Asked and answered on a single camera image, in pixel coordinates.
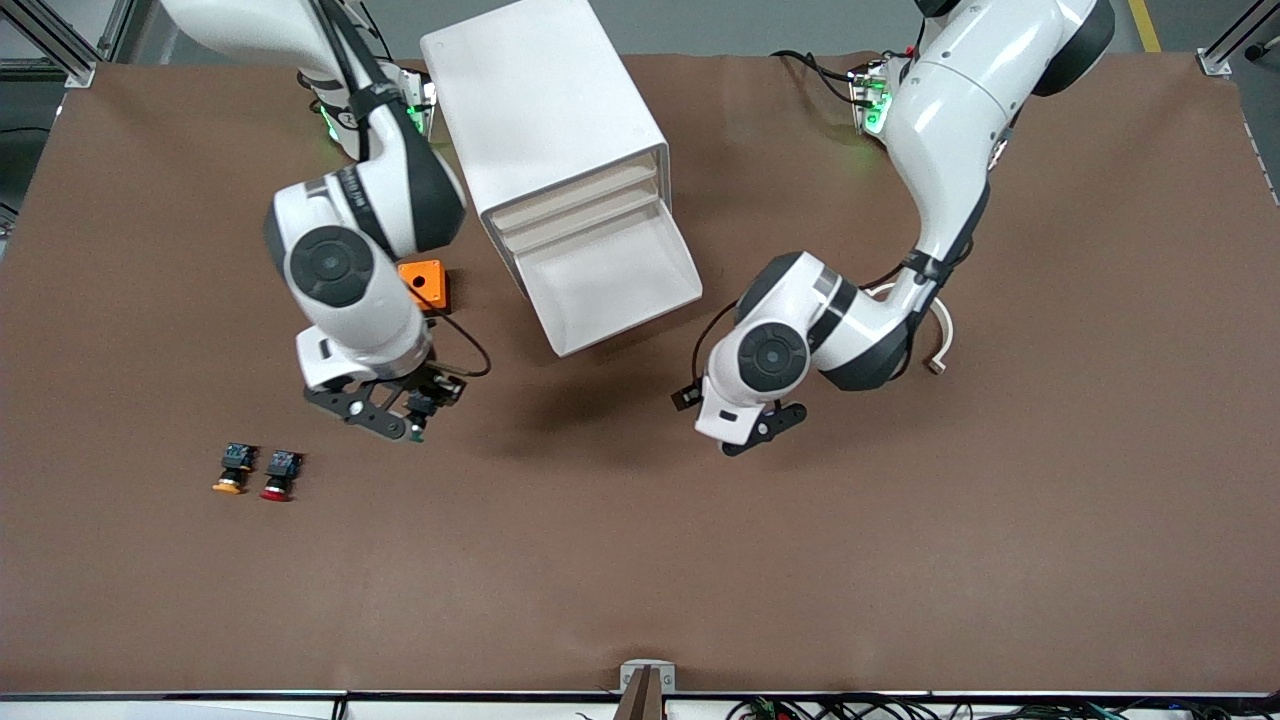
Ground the black cable bundle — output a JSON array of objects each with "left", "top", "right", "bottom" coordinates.
[{"left": 725, "top": 693, "right": 1280, "bottom": 720}]

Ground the brown table mat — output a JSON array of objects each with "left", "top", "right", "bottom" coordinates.
[{"left": 0, "top": 52, "right": 1280, "bottom": 696}]

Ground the white drawer cabinet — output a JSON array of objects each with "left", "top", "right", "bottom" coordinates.
[{"left": 420, "top": 0, "right": 671, "bottom": 301}]

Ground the black base power cable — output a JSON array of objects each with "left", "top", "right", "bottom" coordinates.
[{"left": 770, "top": 48, "right": 863, "bottom": 106}]

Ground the yellow mushroom push button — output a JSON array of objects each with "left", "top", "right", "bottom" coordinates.
[{"left": 212, "top": 442, "right": 257, "bottom": 495}]

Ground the red mushroom push button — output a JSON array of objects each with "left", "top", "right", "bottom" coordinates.
[{"left": 260, "top": 450, "right": 304, "bottom": 503}]

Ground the orange button enclosure box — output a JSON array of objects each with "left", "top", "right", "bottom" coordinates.
[{"left": 398, "top": 260, "right": 452, "bottom": 319}]

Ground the aluminium frame post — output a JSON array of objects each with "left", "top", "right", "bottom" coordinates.
[
  {"left": 1195, "top": 0, "right": 1280, "bottom": 79},
  {"left": 0, "top": 0, "right": 136, "bottom": 89}
]

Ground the black camera cable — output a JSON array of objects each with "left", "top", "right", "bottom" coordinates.
[
  {"left": 420, "top": 300, "right": 493, "bottom": 381},
  {"left": 690, "top": 298, "right": 746, "bottom": 389}
]

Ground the white plastic drawer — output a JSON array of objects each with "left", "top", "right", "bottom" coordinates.
[
  {"left": 490, "top": 163, "right": 661, "bottom": 219},
  {"left": 515, "top": 200, "right": 704, "bottom": 358},
  {"left": 498, "top": 183, "right": 661, "bottom": 253}
]

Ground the white curved plastic bracket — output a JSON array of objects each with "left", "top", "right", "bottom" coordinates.
[{"left": 865, "top": 283, "right": 955, "bottom": 377}]

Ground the white table edge rail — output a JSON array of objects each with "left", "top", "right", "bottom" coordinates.
[{"left": 0, "top": 690, "right": 1280, "bottom": 720}]

